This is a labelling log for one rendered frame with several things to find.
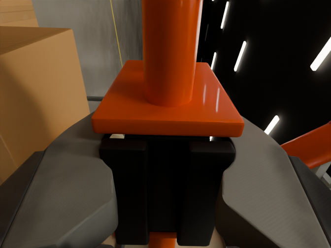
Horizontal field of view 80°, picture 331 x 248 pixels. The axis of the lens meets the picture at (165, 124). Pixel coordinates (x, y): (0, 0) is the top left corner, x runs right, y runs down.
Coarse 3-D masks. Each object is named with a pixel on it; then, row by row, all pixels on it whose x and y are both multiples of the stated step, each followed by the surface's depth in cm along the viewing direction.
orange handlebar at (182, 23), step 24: (144, 0) 7; (168, 0) 6; (192, 0) 6; (144, 24) 7; (168, 24) 7; (192, 24) 7; (144, 48) 8; (168, 48) 7; (192, 48) 7; (144, 72) 8; (168, 72) 7; (192, 72) 8; (144, 96) 9; (168, 96) 8; (168, 240) 14
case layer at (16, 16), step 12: (0, 0) 64; (12, 0) 69; (24, 0) 74; (0, 12) 64; (12, 12) 69; (24, 12) 74; (0, 24) 64; (12, 24) 69; (24, 24) 75; (36, 24) 82
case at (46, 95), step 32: (0, 32) 24; (32, 32) 24; (64, 32) 26; (0, 64) 16; (32, 64) 20; (64, 64) 26; (0, 96) 16; (32, 96) 20; (64, 96) 26; (0, 128) 16; (32, 128) 20; (64, 128) 27; (0, 160) 16
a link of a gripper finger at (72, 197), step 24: (72, 144) 8; (96, 144) 8; (48, 168) 7; (72, 168) 7; (96, 168) 7; (48, 192) 6; (72, 192) 6; (96, 192) 6; (24, 216) 5; (48, 216) 5; (72, 216) 5; (96, 216) 6; (24, 240) 5; (48, 240) 5; (72, 240) 5; (96, 240) 6
